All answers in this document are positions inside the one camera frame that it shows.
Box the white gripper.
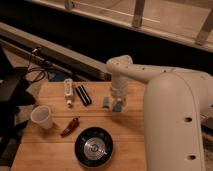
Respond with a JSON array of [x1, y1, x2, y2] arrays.
[[102, 86, 128, 112]]

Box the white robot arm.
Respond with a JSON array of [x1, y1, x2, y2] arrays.
[[106, 55, 213, 171]]

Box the black rectangular bar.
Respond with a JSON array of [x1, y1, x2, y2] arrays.
[[75, 85, 92, 106]]

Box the red chili pepper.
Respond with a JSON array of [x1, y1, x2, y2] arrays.
[[61, 117, 79, 137]]

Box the black bowl with metal lid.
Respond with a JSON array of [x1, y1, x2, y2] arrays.
[[74, 127, 113, 168]]

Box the white tube bottle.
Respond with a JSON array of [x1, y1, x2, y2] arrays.
[[64, 78, 73, 107]]

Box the blue object behind table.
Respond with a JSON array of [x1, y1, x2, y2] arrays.
[[51, 74, 65, 82]]

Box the white plastic cup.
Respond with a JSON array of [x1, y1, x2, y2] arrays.
[[30, 105, 53, 129]]

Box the black stand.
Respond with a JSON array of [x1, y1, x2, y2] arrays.
[[0, 46, 35, 169]]

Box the black cables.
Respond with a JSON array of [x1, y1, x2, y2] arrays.
[[25, 49, 56, 84]]

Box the metal rail beam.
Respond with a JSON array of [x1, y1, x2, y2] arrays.
[[0, 22, 110, 81]]

